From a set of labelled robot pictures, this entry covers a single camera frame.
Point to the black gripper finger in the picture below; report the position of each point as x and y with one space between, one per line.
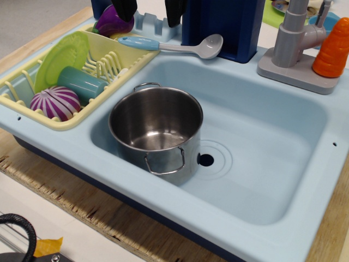
125 8
174 11

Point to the grey ladle blue handle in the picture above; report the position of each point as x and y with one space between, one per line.
209 48

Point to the stainless steel pot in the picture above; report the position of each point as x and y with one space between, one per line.
157 128

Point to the purple toy eggplant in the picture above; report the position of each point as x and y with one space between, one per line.
110 23

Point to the light blue utensil holder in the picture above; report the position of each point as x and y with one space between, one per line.
149 26

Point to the yellow dish rack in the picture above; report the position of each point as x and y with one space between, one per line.
107 60

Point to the dark blue water tank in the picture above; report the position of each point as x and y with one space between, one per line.
238 22

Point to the green plastic plate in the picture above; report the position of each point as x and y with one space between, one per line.
70 51

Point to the teal plastic cup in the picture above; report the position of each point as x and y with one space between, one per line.
84 85

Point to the green mat in background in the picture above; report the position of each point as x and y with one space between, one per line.
271 16

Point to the purple white toy onion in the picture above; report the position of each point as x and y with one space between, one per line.
56 101

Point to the grey toy faucet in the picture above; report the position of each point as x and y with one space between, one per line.
285 62

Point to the blue bowl in background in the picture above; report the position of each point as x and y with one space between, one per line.
329 21

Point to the orange toy carrot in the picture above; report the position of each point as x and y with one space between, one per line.
331 59

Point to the yellow tape piece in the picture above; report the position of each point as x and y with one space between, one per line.
47 246

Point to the dark blue corner post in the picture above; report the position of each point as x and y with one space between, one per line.
99 6

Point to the black metal bracket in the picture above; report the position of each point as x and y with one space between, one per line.
21 257

